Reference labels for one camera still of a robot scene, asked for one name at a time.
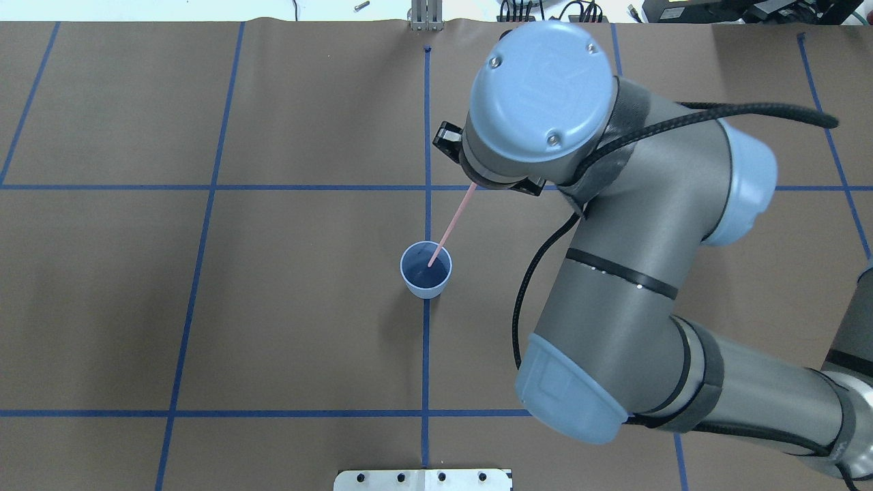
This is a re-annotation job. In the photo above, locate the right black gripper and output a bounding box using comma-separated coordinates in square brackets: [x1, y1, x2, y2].
[461, 151, 546, 196]

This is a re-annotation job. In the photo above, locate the pink chopstick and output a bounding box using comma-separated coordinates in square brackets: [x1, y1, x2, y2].
[426, 181, 478, 268]

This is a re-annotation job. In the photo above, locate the blue plastic cup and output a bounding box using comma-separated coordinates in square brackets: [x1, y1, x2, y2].
[399, 241, 454, 299]

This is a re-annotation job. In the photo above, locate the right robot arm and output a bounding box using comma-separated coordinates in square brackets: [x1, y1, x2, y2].
[456, 20, 871, 489]

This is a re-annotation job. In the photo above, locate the black power strip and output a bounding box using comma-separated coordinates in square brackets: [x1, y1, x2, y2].
[494, 1, 608, 24]

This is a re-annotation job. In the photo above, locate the aluminium frame post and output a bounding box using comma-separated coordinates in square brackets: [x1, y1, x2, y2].
[408, 0, 445, 32]

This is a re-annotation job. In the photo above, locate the white mast base plate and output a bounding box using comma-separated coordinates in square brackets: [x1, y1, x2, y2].
[333, 468, 514, 490]

